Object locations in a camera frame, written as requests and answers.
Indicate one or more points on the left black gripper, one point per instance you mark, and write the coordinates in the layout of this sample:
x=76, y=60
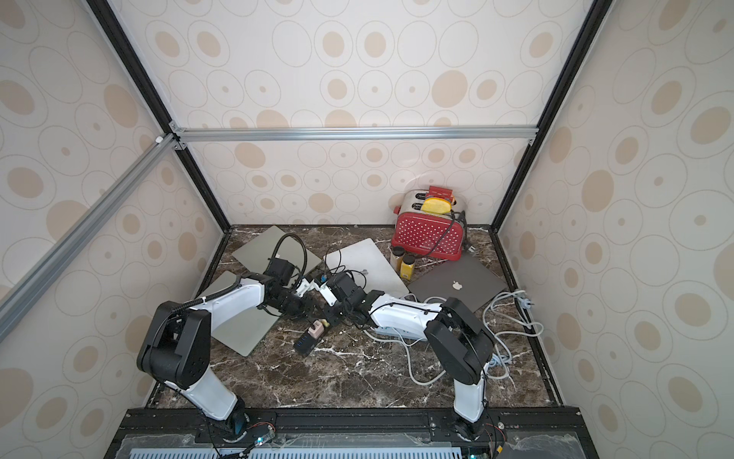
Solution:
x=306, y=308

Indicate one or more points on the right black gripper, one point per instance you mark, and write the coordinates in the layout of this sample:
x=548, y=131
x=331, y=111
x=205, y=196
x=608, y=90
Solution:
x=334, y=307

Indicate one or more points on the pink charger plug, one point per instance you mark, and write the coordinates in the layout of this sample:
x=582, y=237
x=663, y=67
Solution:
x=317, y=330

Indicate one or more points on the black power strip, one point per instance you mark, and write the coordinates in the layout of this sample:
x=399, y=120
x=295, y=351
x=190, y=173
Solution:
x=305, y=344

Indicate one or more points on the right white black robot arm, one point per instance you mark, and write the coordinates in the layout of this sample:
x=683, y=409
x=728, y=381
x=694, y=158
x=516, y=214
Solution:
x=461, y=342

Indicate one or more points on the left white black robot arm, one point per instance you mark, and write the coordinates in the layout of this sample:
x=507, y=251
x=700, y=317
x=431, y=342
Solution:
x=176, y=348

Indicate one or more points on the white laptop centre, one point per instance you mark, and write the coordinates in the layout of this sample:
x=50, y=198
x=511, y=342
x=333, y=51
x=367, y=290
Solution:
x=369, y=266

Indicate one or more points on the silver laptop back left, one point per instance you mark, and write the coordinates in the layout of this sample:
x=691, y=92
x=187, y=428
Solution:
x=255, y=255

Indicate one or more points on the silver laptop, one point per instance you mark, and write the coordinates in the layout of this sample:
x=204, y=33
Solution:
x=255, y=255
x=235, y=319

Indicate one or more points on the silver laptop front left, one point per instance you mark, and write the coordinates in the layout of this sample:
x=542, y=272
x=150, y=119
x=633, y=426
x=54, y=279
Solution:
x=235, y=319

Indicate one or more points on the dark grey laptop right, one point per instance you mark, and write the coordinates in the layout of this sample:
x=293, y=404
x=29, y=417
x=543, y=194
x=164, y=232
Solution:
x=467, y=279

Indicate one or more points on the light blue power strip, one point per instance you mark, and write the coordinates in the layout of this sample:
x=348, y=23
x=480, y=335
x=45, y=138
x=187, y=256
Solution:
x=392, y=332

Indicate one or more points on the yellow bottle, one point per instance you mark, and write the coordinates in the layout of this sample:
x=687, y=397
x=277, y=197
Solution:
x=406, y=271

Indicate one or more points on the brown lid bottle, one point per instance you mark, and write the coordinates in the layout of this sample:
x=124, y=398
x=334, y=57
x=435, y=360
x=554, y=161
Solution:
x=396, y=258

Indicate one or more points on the red toaster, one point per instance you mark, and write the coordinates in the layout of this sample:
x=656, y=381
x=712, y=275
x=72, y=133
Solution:
x=430, y=235

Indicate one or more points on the yellow toast toy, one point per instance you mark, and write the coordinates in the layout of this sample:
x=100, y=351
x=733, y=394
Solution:
x=437, y=206

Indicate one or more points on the red toast toy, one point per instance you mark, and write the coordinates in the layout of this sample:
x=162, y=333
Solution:
x=440, y=193

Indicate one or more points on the horizontal aluminium frame bar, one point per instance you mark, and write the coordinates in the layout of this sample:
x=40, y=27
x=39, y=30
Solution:
x=339, y=134

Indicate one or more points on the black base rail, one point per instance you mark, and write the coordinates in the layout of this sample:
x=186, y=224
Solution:
x=558, y=432

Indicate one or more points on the diagonal aluminium frame bar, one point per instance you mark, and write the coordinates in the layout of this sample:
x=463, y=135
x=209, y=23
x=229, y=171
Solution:
x=25, y=295

